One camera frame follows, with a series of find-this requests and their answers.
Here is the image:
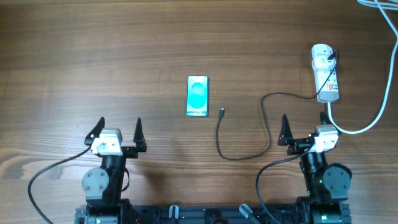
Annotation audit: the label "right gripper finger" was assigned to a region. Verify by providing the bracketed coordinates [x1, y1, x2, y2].
[320, 111, 341, 135]
[277, 114, 293, 146]

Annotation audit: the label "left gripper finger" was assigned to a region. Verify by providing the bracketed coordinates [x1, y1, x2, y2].
[133, 118, 147, 152]
[84, 116, 105, 146]

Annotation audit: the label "black USB-C charging cable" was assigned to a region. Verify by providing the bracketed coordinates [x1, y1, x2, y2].
[215, 50, 340, 161]

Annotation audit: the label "Galaxy S25 smartphone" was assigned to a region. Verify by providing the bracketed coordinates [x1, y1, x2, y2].
[186, 75, 209, 117]

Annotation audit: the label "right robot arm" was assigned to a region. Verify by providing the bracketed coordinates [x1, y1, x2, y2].
[277, 112, 352, 224]

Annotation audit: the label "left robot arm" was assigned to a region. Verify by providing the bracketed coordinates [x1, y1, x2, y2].
[76, 117, 147, 224]

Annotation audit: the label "white USB charger plug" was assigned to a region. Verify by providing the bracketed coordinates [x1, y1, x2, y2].
[312, 55, 335, 72]

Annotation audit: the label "white power strip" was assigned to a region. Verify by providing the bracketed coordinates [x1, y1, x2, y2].
[311, 44, 340, 103]

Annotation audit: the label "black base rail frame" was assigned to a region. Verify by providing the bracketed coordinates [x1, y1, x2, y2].
[74, 203, 352, 224]

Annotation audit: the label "white power strip cord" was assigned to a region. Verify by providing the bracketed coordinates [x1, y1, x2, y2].
[326, 0, 398, 135]

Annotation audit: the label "white cables at corner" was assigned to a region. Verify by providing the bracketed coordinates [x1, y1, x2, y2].
[356, 0, 398, 11]

